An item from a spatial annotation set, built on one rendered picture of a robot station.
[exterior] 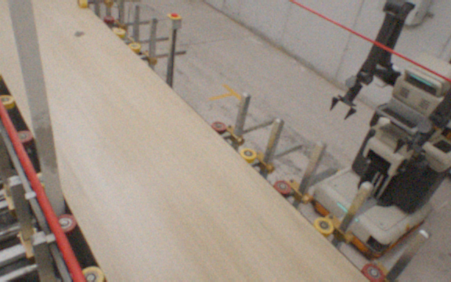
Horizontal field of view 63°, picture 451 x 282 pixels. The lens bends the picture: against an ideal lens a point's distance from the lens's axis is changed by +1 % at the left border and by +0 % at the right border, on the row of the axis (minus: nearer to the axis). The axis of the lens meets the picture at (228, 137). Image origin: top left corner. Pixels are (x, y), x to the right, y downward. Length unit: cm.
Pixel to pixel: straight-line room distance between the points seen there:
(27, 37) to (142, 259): 78
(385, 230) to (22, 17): 232
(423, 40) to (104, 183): 344
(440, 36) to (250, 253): 322
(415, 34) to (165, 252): 349
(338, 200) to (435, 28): 214
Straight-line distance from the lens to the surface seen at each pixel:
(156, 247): 139
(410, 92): 227
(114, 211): 149
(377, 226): 267
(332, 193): 275
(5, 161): 157
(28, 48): 117
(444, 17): 414
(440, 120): 197
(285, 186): 169
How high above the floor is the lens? 203
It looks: 37 degrees down
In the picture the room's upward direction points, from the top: 12 degrees clockwise
